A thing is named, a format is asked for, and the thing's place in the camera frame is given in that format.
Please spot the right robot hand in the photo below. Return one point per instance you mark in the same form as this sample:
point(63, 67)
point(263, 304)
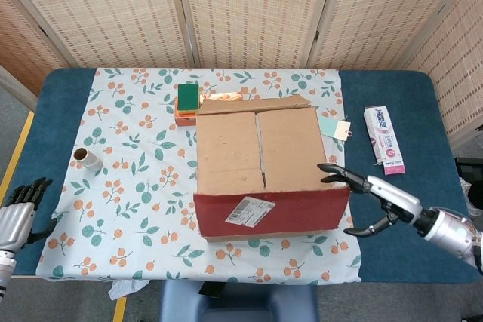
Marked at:
point(396, 197)

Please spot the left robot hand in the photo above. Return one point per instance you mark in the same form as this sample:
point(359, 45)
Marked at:
point(15, 220)

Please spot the red cardboard box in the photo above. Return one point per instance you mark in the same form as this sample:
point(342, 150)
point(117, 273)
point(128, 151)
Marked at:
point(230, 148)

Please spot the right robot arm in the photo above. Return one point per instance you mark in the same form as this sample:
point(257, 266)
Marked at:
point(449, 229)

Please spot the white pink toothpaste box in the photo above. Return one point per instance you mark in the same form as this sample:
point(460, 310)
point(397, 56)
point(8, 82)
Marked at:
point(385, 141)

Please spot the small orange box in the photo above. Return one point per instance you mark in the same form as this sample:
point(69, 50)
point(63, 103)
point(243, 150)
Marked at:
point(185, 120)

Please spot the black equipment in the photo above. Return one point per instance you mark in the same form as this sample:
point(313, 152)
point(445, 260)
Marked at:
point(469, 175)

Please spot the cardboard tube roll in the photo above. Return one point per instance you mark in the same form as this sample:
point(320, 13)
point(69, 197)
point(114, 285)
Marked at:
point(88, 160)

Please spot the teal and cream paper tag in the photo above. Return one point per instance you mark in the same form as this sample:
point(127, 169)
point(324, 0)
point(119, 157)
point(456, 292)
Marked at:
point(332, 126)

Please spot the floral tablecloth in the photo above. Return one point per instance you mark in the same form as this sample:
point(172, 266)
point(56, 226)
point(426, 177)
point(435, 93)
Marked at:
point(132, 194)

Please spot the white shipping label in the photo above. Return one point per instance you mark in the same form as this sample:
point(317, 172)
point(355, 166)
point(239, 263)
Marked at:
point(251, 210)

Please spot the blue chair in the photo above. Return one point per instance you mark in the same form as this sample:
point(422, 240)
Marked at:
point(241, 305)

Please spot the green yellow sponge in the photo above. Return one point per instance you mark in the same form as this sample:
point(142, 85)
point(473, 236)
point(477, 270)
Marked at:
point(188, 97)

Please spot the bamboo folding screen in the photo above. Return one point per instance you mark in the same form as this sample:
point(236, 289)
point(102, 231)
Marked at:
point(245, 13)

